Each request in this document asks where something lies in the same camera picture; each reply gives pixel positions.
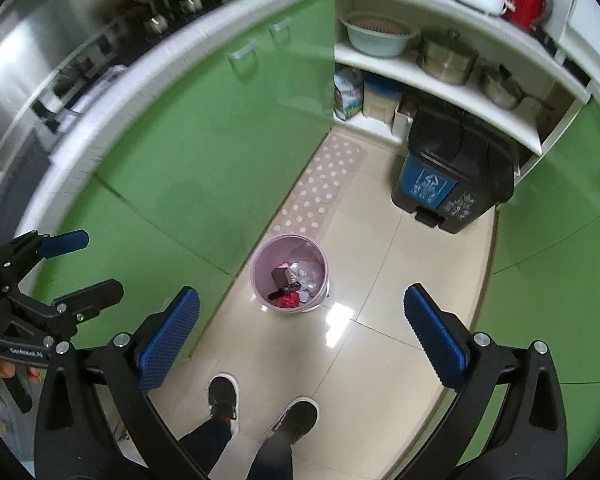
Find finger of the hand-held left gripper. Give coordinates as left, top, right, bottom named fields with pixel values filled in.
left=10, top=279, right=125, bottom=336
left=0, top=229, right=90, bottom=273

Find large steel pot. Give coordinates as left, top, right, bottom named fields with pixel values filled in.
left=416, top=29, right=481, bottom=86

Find person's left hand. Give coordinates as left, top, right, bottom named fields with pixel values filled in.
left=0, top=355, right=43, bottom=398

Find pink trash bin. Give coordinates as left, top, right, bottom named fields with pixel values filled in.
left=250, top=234, right=330, bottom=317

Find clear plastic bag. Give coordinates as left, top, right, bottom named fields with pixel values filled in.
left=287, top=260, right=323, bottom=293

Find light blue basin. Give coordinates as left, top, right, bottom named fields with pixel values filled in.
left=339, top=11, right=422, bottom=59

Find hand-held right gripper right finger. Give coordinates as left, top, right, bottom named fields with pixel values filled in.
left=402, top=283, right=568, bottom=480

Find printed bag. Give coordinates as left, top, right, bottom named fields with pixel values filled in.
left=333, top=67, right=365, bottom=122

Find person's right shoe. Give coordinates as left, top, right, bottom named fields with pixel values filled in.
left=262, top=396, right=321, bottom=446

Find white storage bucket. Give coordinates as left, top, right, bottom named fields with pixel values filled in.
left=362, top=77, right=406, bottom=123

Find person's right leg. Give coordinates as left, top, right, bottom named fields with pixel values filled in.
left=245, top=430, right=293, bottom=480

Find gas stove burner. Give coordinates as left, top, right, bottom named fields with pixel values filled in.
left=30, top=0, right=221, bottom=121

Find pink colander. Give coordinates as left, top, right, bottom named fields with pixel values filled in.
left=350, top=14, right=413, bottom=36

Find person's shoe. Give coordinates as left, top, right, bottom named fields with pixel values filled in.
left=262, top=396, right=321, bottom=446
left=207, top=373, right=241, bottom=436

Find small cardboard box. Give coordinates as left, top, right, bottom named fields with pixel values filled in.
left=391, top=100, right=421, bottom=143

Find dotted beige floor mat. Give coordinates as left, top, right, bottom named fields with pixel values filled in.
left=266, top=132, right=370, bottom=237

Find small steel pot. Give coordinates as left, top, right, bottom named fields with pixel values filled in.
left=479, top=64, right=527, bottom=111

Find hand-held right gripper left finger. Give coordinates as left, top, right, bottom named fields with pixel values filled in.
left=34, top=286, right=202, bottom=480

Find white open shelf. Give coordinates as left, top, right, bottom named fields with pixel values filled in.
left=332, top=0, right=593, bottom=157

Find green kitchen cabinet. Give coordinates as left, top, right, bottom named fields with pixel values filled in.
left=472, top=95, right=600, bottom=466
left=57, top=0, right=337, bottom=361

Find person's left shoe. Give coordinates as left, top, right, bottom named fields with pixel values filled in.
left=207, top=373, right=241, bottom=436

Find black and blue trash bin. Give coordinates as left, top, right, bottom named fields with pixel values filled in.
left=391, top=104, right=516, bottom=235

